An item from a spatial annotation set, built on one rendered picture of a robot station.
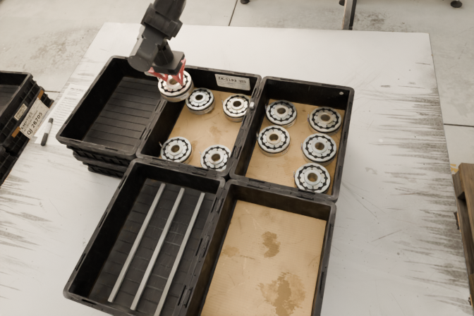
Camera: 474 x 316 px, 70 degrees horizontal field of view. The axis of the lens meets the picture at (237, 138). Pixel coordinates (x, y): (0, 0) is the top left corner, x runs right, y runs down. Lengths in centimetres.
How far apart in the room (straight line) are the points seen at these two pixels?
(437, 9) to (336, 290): 250
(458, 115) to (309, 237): 165
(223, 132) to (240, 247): 40
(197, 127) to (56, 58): 221
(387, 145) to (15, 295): 132
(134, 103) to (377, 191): 92
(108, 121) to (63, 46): 206
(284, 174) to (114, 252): 54
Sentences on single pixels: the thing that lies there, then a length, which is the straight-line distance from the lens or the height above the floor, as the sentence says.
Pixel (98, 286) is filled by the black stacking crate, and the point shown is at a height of 83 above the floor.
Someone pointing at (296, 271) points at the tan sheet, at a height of 83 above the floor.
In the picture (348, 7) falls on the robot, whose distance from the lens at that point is 183.
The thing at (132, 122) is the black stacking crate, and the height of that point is 83.
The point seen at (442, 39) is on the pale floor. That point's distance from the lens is 291.
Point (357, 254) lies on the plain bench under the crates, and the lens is 112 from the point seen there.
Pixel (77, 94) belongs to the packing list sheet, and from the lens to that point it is 170.
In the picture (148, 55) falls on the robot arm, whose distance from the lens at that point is 84.
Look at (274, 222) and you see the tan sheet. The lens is 99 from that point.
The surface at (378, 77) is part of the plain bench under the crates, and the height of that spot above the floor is 70.
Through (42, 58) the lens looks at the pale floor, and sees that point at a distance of 332.
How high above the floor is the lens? 176
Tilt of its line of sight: 55 degrees down
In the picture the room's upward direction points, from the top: 12 degrees counter-clockwise
